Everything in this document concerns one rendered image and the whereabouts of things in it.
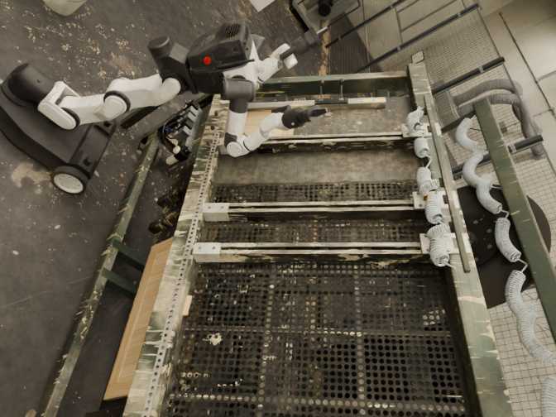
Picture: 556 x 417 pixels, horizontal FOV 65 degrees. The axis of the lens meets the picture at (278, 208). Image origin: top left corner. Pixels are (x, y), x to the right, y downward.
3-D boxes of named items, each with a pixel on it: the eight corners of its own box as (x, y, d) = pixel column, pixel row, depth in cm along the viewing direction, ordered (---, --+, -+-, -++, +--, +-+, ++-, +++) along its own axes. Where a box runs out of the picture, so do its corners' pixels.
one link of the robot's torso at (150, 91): (95, 98, 228) (170, 73, 213) (107, 79, 239) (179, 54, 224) (113, 120, 238) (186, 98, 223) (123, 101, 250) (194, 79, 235)
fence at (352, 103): (231, 109, 275) (230, 103, 272) (385, 102, 262) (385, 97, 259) (230, 113, 271) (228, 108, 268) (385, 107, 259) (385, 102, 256)
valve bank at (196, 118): (170, 105, 276) (196, 87, 264) (185, 120, 284) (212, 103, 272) (149, 159, 244) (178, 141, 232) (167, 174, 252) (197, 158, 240)
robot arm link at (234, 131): (218, 151, 216) (224, 111, 202) (227, 141, 226) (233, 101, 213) (240, 159, 214) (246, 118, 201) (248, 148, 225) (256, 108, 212)
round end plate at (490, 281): (390, 208, 282) (522, 159, 242) (394, 212, 285) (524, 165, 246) (404, 321, 231) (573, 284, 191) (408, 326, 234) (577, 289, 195)
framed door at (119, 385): (155, 247, 267) (151, 246, 266) (219, 218, 240) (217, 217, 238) (107, 400, 209) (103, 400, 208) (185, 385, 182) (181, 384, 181)
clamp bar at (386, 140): (223, 145, 252) (214, 111, 234) (434, 137, 237) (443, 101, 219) (220, 156, 246) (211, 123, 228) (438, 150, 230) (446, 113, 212)
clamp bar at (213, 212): (208, 208, 221) (196, 176, 203) (451, 206, 205) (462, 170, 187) (204, 224, 215) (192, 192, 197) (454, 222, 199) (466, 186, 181)
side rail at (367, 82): (238, 93, 295) (235, 79, 287) (404, 85, 281) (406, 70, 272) (237, 98, 291) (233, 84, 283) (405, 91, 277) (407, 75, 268)
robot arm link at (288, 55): (305, 58, 245) (289, 69, 248) (295, 40, 244) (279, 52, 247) (304, 55, 234) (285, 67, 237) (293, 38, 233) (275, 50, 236)
